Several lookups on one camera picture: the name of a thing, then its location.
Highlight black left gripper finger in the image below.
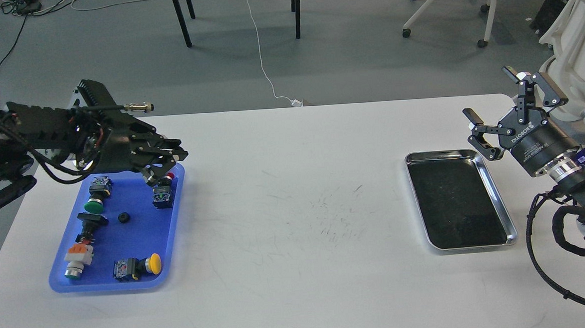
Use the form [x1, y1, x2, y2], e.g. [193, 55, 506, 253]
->
[136, 132, 182, 151]
[139, 147, 189, 186]

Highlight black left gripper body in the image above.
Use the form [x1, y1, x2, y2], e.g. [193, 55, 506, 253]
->
[78, 122, 147, 174]

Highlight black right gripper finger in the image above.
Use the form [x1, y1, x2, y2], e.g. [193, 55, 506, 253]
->
[463, 108, 515, 161]
[502, 66, 569, 125]

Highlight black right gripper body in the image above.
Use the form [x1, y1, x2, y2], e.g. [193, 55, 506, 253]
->
[498, 107, 580, 177]

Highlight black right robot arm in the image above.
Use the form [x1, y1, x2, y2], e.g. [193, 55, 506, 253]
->
[463, 66, 585, 306]

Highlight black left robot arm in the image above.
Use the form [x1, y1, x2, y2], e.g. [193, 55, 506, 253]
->
[0, 79, 189, 209]

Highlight silver metal tray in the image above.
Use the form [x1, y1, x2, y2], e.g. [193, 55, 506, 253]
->
[405, 149, 518, 254]

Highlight blue plastic tray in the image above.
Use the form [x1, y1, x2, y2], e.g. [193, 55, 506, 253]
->
[48, 164, 185, 293]

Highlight black table legs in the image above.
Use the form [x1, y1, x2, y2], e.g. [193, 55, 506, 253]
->
[171, 0, 302, 48]

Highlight red push button switch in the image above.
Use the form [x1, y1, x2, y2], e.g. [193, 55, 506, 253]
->
[152, 172, 175, 209]

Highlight green push button switch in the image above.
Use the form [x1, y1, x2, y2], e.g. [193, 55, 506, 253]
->
[83, 176, 113, 214]

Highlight black selector switch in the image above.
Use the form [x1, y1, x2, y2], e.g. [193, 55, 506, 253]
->
[75, 213, 109, 245]

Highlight yellow push button switch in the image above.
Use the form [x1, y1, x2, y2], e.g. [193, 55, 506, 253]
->
[112, 253, 163, 282]

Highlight orange white button switch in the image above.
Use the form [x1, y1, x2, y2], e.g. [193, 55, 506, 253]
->
[64, 243, 94, 280]

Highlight black floor cable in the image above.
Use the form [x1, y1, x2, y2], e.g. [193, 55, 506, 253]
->
[0, 0, 77, 111]

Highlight white floor cable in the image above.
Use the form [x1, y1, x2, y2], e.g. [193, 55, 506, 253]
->
[69, 0, 304, 119]

